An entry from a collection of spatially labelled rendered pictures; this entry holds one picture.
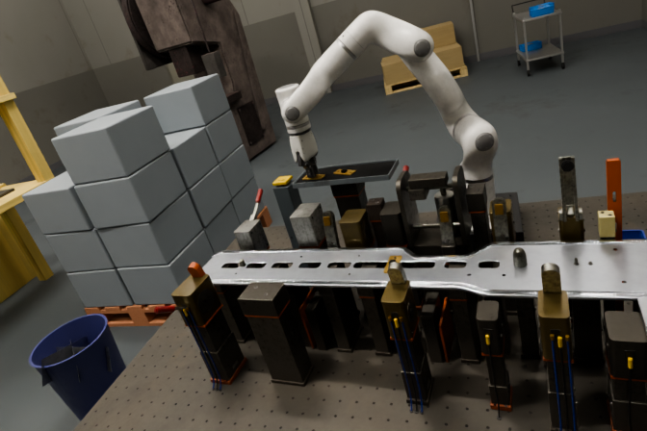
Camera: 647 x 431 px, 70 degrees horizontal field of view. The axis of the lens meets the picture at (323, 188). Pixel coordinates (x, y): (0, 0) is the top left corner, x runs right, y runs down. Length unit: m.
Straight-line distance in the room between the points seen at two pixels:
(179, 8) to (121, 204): 3.27
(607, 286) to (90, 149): 2.61
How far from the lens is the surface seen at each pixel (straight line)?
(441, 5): 8.72
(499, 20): 8.74
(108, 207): 3.12
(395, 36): 1.54
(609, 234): 1.38
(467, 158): 1.70
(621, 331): 1.15
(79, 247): 3.50
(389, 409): 1.40
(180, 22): 5.86
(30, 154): 4.45
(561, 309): 1.09
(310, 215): 1.52
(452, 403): 1.38
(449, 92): 1.64
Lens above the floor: 1.75
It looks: 22 degrees down
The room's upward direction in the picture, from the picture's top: 16 degrees counter-clockwise
